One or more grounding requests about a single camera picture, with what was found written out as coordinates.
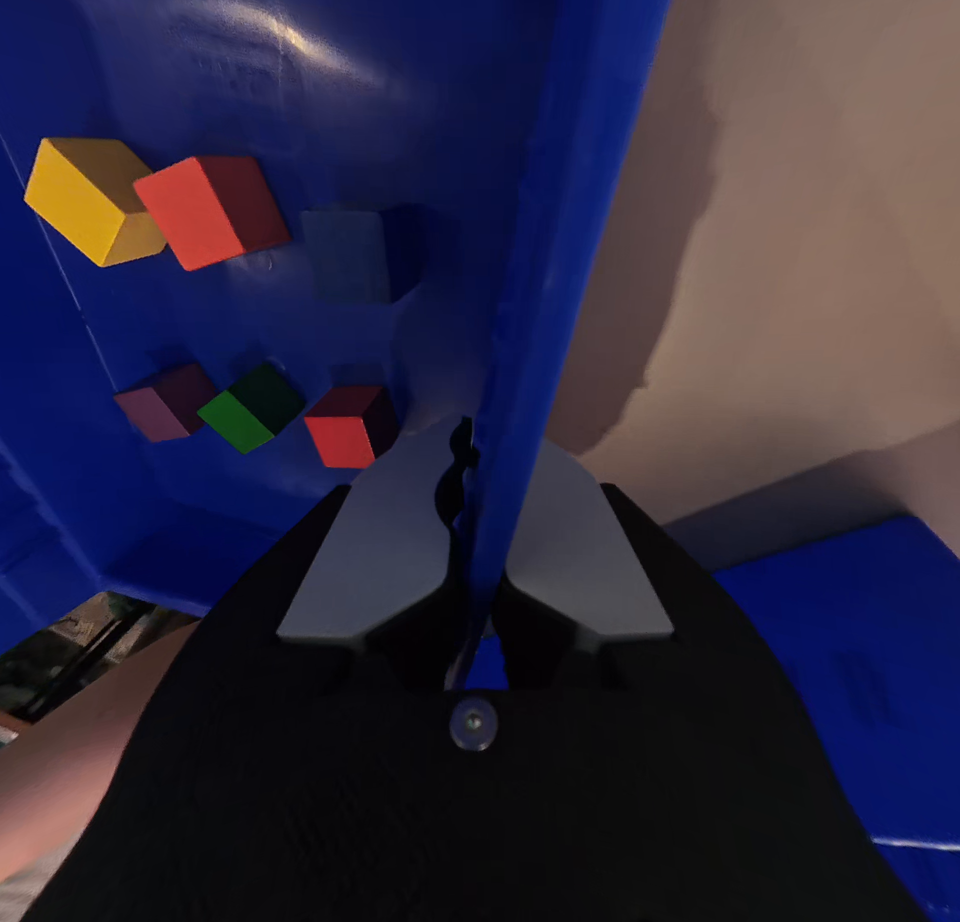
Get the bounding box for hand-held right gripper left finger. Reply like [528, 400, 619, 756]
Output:
[276, 414, 475, 660]

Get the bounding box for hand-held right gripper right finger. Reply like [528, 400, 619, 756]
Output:
[496, 438, 675, 668]

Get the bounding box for red wooden cube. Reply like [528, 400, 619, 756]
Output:
[303, 384, 401, 470]

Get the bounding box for green wooden cube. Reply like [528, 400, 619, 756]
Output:
[196, 361, 307, 455]

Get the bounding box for purple wooden cube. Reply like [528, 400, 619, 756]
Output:
[114, 363, 220, 443]

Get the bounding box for blue wooden cube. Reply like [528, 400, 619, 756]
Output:
[300, 204, 426, 306]

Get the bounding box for blue plastic bin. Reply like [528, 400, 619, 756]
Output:
[0, 0, 684, 692]
[711, 513, 960, 922]

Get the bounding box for orange wooden cube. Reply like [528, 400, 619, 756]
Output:
[133, 155, 292, 272]

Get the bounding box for yellow wooden cube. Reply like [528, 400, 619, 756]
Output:
[24, 138, 168, 269]

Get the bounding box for person's leg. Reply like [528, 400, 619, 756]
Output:
[0, 618, 202, 881]

